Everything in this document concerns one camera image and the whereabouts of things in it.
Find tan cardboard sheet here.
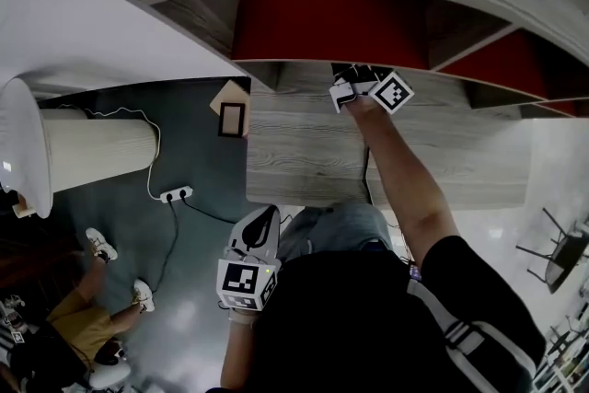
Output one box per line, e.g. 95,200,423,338
208,78,252,117

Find white cable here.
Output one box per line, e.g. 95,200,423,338
56,105,163,200

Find grey wooden shelf red backing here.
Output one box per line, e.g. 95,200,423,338
93,0,589,211

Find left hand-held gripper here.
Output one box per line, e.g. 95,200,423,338
215,203,283,314

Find black picture frame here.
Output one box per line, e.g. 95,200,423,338
217,101,247,138

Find grey white bag strap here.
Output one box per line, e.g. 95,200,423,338
405,278,537,385

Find white round stool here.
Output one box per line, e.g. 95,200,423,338
87,360,133,390

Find person's black shirt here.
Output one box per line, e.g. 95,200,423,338
238,234,547,393

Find person's right forearm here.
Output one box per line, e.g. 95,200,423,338
347,98,463,264

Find white power strip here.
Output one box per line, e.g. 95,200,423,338
158,184,194,204

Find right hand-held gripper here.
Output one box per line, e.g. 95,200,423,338
328,70,416,115

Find person's blue jeans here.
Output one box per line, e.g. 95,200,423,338
277,202,396,264

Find person's left forearm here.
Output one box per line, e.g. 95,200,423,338
219,306,260,390

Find black metal chair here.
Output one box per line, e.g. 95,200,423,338
514,206,589,295

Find black cable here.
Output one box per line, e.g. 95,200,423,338
149,197,179,295
181,197,237,225

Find white round table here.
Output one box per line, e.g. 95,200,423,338
0,76,160,220

